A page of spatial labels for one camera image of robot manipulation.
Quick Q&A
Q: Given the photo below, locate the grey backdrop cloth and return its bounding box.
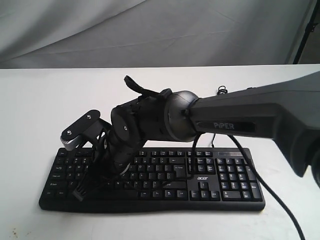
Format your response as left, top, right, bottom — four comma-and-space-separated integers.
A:
0, 0, 316, 69

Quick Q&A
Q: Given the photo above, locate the black tripod stand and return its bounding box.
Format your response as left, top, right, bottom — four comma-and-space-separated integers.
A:
292, 0, 320, 65

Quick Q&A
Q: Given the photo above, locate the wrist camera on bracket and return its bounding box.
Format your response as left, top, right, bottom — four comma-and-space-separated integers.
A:
60, 109, 112, 152

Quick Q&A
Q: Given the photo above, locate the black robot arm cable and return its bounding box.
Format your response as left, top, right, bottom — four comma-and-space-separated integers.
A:
159, 132, 307, 240

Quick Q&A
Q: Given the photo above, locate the black USB cable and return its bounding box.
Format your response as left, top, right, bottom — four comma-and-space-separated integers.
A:
216, 84, 228, 97

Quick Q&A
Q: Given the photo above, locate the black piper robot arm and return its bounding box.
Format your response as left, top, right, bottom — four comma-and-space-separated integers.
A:
73, 72, 320, 200

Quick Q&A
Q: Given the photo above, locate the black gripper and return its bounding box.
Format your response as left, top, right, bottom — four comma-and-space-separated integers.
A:
72, 139, 140, 202

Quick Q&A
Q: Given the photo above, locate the black acer keyboard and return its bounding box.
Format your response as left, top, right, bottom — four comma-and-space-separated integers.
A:
39, 147, 266, 213

